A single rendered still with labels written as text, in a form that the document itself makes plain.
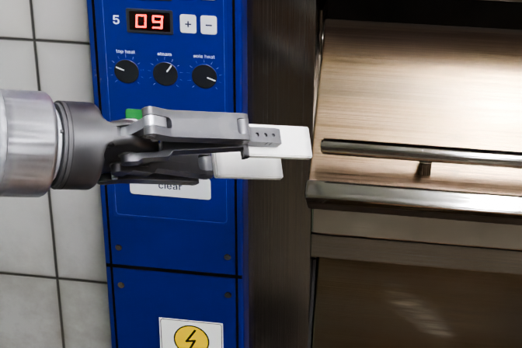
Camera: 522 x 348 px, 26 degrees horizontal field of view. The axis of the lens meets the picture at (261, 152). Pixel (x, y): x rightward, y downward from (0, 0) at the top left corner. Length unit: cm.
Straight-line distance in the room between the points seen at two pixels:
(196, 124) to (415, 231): 37
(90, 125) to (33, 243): 43
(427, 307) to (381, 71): 30
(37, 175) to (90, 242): 41
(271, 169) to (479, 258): 30
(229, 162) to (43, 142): 21
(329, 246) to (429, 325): 15
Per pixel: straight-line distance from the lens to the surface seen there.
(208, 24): 114
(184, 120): 95
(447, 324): 132
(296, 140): 102
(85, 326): 139
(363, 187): 111
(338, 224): 125
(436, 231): 124
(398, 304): 131
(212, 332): 131
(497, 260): 126
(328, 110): 115
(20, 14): 123
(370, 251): 126
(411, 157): 108
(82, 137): 94
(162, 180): 105
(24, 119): 92
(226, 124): 96
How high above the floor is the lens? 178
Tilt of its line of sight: 27 degrees down
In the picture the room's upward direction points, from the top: straight up
